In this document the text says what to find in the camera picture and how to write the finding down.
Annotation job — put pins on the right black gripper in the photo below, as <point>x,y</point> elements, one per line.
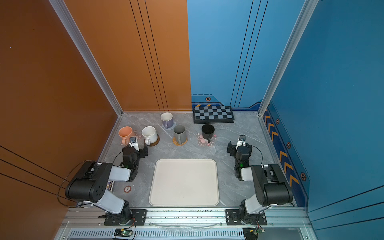
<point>233,149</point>

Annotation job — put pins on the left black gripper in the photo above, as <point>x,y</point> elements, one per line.
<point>142,154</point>

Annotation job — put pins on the orange mug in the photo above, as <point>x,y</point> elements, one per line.
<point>125,133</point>

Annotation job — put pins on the brown wooden round coaster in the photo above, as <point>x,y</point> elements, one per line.
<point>156,143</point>

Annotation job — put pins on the white speckled mug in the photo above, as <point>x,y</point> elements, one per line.
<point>150,135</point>

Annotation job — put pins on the pink flower coaster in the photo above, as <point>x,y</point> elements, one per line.
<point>204,142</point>
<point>138,135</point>

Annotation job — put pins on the black mug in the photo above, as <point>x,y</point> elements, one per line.
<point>208,132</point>

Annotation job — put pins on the rattan woven round coaster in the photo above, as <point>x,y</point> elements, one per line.
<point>175,142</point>

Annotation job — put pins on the white mug purple handle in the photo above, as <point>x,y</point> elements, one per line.
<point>167,119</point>

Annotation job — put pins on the grey mug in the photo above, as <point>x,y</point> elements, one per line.
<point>180,133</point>

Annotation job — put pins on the grey woven round coaster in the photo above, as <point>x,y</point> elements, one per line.
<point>171,127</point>

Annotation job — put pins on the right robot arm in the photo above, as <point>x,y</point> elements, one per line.
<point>270,184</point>

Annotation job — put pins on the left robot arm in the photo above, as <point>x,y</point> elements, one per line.
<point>90,185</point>

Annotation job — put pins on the purple card box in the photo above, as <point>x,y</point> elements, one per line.
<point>110,185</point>

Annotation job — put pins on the cream serving tray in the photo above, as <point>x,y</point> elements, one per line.
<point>185,183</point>

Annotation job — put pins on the black chessboard box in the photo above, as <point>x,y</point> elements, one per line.
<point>212,114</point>

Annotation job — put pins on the left circuit board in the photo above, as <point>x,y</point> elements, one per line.
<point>123,234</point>

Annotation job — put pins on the circuit board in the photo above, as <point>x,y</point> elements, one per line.
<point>123,234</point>
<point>252,233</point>

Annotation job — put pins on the right circuit board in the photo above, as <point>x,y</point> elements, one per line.
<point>252,233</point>

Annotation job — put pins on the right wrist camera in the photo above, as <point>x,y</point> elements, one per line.
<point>241,139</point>

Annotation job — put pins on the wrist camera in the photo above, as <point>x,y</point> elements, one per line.
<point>241,139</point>
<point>133,142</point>

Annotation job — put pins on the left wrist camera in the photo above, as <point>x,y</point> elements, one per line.
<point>133,142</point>

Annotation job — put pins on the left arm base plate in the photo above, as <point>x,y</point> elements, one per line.
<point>132,217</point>

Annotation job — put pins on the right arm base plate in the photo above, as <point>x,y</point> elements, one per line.
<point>234,217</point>

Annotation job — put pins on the aluminium front rail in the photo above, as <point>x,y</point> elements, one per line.
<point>284,223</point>

